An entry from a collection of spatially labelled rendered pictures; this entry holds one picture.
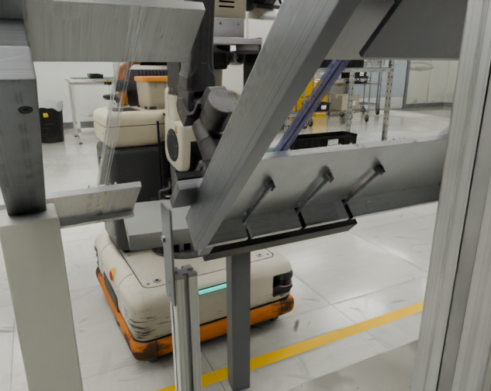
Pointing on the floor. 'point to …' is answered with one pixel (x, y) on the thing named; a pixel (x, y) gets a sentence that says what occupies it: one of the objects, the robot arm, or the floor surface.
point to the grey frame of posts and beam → (439, 318)
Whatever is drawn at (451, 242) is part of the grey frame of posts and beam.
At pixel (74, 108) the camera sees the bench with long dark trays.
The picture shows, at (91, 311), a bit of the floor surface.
